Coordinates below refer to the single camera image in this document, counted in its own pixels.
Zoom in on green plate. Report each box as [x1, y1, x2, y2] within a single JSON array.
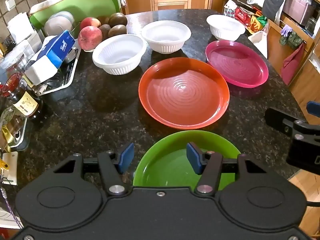
[[132, 130, 242, 187]]

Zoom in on white paper bag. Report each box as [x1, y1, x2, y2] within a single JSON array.
[[248, 31, 268, 59]]

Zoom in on red cloth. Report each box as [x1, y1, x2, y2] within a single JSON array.
[[281, 42, 305, 85]]

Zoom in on stacked grey bowls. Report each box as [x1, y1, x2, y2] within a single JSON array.
[[44, 11, 75, 37]]

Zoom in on green patterned cloth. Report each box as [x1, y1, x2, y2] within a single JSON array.
[[279, 31, 304, 49]]

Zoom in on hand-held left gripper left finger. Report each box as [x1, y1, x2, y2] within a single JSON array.
[[52, 142, 135, 196]]

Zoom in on white metal tray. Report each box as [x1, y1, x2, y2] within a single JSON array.
[[37, 47, 82, 96]]

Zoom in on white paper towels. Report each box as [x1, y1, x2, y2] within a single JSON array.
[[7, 12, 34, 43]]

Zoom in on clear plastic container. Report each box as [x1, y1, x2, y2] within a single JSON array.
[[0, 40, 33, 73]]

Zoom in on blue tissue pack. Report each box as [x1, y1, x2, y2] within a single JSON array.
[[24, 29, 76, 85]]

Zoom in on pink storage box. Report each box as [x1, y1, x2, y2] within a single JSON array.
[[284, 0, 315, 25]]

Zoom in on orange plate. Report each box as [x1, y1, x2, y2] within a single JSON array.
[[138, 57, 230, 130]]

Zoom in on red apple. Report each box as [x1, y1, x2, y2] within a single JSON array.
[[78, 26, 103, 50], [80, 17, 101, 30]]

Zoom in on gold ribbon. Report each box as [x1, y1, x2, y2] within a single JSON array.
[[1, 126, 13, 153]]

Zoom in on green cutting board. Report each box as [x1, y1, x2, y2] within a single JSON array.
[[29, 0, 121, 29]]

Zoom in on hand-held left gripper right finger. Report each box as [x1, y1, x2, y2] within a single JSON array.
[[186, 142, 267, 195]]

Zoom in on colourful shopping bags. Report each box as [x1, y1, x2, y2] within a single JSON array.
[[224, 0, 268, 34]]

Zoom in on white ribbed bowl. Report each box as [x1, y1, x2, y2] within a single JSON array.
[[141, 21, 192, 54], [206, 14, 246, 41], [92, 34, 147, 75]]

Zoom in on dark soy sauce bottle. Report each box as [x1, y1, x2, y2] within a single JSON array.
[[0, 73, 44, 119]]

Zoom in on wooden shelf unit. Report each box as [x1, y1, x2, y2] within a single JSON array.
[[267, 0, 320, 110]]

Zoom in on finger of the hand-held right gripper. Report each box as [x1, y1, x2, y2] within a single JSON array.
[[264, 107, 297, 135], [307, 101, 320, 117]]

